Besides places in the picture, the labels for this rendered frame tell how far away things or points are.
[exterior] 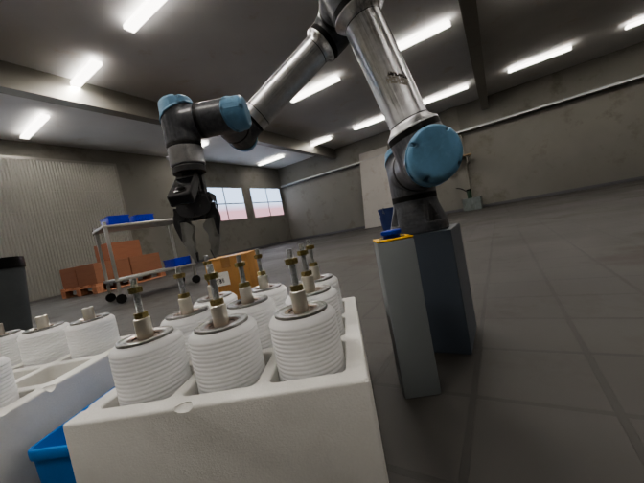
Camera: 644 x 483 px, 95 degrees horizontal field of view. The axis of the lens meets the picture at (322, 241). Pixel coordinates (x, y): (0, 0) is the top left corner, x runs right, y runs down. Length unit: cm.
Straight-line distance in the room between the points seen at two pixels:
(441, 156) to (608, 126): 1053
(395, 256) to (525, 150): 1034
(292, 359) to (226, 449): 13
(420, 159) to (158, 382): 58
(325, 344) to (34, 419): 50
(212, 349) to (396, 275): 34
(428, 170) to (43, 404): 81
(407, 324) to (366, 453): 26
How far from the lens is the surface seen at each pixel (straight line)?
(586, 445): 61
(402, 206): 79
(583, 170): 1096
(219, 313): 45
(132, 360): 49
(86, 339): 87
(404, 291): 59
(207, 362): 44
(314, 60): 88
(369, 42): 74
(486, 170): 1080
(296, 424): 41
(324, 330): 40
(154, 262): 659
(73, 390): 77
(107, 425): 51
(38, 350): 95
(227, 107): 72
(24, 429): 72
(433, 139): 66
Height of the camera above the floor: 36
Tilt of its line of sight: 3 degrees down
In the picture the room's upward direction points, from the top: 11 degrees counter-clockwise
